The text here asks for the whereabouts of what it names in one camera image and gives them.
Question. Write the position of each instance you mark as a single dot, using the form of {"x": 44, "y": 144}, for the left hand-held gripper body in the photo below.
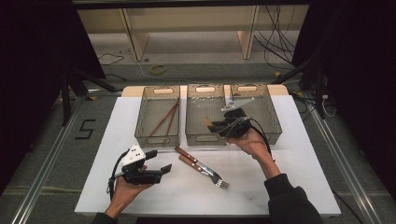
{"x": 140, "y": 177}

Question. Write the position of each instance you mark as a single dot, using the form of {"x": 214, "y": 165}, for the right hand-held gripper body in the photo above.
{"x": 236, "y": 126}

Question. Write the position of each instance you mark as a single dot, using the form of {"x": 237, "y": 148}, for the small wooden chopstick rest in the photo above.
{"x": 207, "y": 120}

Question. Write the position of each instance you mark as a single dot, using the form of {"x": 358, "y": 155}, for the grey transparent plastic bin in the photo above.
{"x": 264, "y": 118}
{"x": 199, "y": 115}
{"x": 149, "y": 109}

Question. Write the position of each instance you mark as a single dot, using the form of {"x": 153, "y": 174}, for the brown wooden chopstick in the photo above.
{"x": 163, "y": 119}
{"x": 172, "y": 123}

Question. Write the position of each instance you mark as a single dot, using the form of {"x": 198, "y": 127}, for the person's left hand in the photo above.
{"x": 123, "y": 194}

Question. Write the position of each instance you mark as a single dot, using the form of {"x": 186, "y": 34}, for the person's right hand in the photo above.
{"x": 253, "y": 146}

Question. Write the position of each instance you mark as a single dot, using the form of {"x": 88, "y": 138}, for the white table cover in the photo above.
{"x": 199, "y": 199}

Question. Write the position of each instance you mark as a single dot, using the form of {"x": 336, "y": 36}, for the light wooden table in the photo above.
{"x": 132, "y": 91}

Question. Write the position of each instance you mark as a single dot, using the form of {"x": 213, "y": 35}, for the yellow tape roll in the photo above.
{"x": 151, "y": 69}

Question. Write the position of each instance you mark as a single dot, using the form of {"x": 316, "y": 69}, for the black tripod stand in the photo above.
{"x": 65, "y": 99}
{"x": 319, "y": 93}

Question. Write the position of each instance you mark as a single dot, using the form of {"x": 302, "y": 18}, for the light wooden desk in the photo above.
{"x": 137, "y": 40}

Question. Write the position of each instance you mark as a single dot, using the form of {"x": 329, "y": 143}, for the black curtain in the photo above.
{"x": 367, "y": 62}
{"x": 31, "y": 62}

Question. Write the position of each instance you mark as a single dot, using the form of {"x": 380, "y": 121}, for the aluminium floor rail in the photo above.
{"x": 46, "y": 168}
{"x": 345, "y": 168}

